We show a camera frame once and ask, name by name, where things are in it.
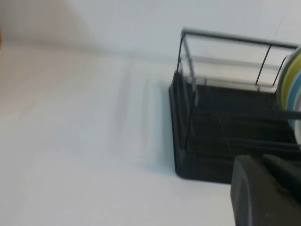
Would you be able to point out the yellow plate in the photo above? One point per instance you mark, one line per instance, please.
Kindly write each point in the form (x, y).
(290, 80)

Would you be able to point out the green plate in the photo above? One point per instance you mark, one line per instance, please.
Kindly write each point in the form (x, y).
(281, 89)

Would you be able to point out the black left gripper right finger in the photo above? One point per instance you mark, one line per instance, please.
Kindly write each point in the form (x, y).
(287, 168)

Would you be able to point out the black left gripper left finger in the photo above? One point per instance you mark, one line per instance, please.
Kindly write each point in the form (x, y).
(258, 202)

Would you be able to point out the blue plate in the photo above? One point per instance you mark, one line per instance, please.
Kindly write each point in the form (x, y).
(296, 94)

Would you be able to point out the black plastic drip tray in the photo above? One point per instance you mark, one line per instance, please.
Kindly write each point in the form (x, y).
(211, 164)

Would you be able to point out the pale grey plate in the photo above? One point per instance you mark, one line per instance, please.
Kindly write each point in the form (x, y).
(298, 131)

